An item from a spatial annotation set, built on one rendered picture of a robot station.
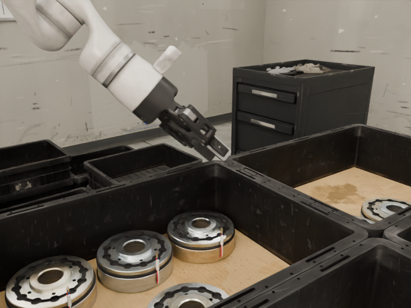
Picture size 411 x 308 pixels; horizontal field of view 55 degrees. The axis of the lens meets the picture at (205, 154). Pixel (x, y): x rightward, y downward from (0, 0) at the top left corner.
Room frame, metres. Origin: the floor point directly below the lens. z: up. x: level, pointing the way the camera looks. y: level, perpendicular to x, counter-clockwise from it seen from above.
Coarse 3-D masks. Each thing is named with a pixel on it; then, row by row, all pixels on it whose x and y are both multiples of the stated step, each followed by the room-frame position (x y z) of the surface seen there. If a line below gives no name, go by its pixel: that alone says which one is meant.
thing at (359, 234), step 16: (160, 176) 0.56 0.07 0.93; (176, 176) 0.57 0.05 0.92; (240, 176) 0.56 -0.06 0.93; (96, 192) 0.50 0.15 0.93; (112, 192) 0.51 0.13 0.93; (272, 192) 0.51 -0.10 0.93; (288, 192) 0.50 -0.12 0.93; (32, 208) 0.45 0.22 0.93; (48, 208) 0.46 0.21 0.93; (304, 208) 0.46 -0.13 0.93; (320, 208) 0.45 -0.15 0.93; (336, 224) 0.42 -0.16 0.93; (352, 224) 0.41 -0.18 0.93; (352, 240) 0.38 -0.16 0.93; (320, 256) 0.35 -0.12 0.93; (288, 272) 0.32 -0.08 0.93; (256, 288) 0.30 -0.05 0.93; (272, 288) 0.30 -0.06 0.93; (224, 304) 0.28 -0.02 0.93; (240, 304) 0.27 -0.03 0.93
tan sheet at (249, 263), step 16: (240, 240) 0.53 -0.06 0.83; (240, 256) 0.49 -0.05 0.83; (256, 256) 0.49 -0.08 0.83; (272, 256) 0.49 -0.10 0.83; (96, 272) 0.45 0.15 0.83; (176, 272) 0.45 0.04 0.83; (192, 272) 0.45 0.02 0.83; (208, 272) 0.45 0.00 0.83; (224, 272) 0.45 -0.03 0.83; (240, 272) 0.45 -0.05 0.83; (256, 272) 0.45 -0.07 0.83; (272, 272) 0.45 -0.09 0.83; (160, 288) 0.42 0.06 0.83; (224, 288) 0.42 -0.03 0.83; (240, 288) 0.42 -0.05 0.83; (0, 304) 0.39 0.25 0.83; (96, 304) 0.39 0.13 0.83; (112, 304) 0.39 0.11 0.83; (128, 304) 0.39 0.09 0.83; (144, 304) 0.39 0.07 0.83
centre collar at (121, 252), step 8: (128, 240) 0.47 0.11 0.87; (136, 240) 0.48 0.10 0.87; (144, 240) 0.47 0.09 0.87; (120, 248) 0.46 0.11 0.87; (144, 248) 0.46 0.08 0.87; (152, 248) 0.46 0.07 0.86; (120, 256) 0.44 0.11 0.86; (128, 256) 0.44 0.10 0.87; (136, 256) 0.44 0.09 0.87; (144, 256) 0.44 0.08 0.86
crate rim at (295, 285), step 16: (368, 240) 0.38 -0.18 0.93; (384, 240) 0.38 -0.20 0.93; (336, 256) 0.35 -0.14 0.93; (352, 256) 0.35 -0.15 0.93; (400, 256) 0.35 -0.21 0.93; (304, 272) 0.32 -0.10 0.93; (320, 272) 0.32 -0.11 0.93; (336, 272) 0.33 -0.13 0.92; (288, 288) 0.30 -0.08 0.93; (304, 288) 0.30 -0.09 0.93; (256, 304) 0.27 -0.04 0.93; (272, 304) 0.28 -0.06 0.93
